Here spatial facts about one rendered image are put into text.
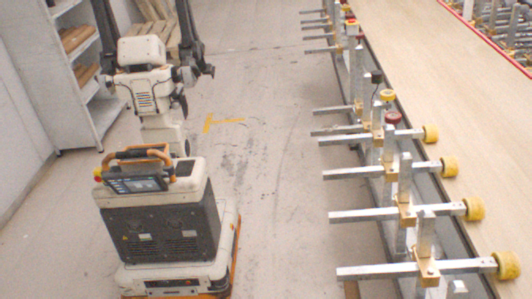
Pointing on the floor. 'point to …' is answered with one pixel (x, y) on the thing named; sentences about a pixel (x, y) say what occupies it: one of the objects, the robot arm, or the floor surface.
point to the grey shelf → (58, 70)
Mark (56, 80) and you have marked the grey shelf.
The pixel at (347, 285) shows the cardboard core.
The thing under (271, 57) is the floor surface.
